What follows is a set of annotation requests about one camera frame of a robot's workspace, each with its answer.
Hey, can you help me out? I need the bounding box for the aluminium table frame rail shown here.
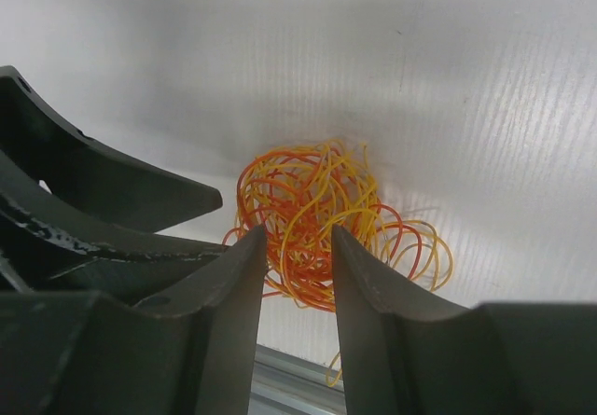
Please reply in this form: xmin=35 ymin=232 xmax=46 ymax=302
xmin=248 ymin=345 xmax=346 ymax=414

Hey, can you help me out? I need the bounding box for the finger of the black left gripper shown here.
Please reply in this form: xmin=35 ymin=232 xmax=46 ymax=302
xmin=1 ymin=65 xmax=223 ymax=232
xmin=1 ymin=184 xmax=226 ymax=294

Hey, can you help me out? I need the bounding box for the yellow cable tangle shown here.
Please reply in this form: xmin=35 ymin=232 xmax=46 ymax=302
xmin=232 ymin=138 xmax=454 ymax=388

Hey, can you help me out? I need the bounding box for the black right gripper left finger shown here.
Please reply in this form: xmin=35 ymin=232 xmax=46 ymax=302
xmin=1 ymin=227 xmax=266 ymax=414

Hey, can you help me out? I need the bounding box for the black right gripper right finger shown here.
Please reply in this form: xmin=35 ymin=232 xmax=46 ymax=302
xmin=332 ymin=227 xmax=596 ymax=414

